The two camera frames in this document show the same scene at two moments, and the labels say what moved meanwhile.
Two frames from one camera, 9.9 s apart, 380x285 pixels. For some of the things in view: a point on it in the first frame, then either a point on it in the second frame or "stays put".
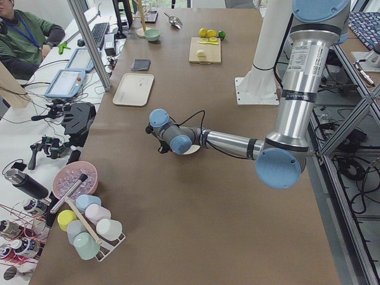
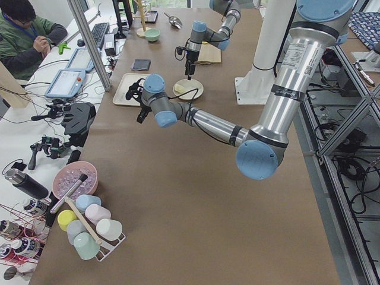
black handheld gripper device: [53, 147] stays put
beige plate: [192, 149] to [189, 85]
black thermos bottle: [27, 183] stays put
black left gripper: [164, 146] to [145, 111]
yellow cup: [63, 217] stays put
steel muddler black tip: [82, 179] stays put
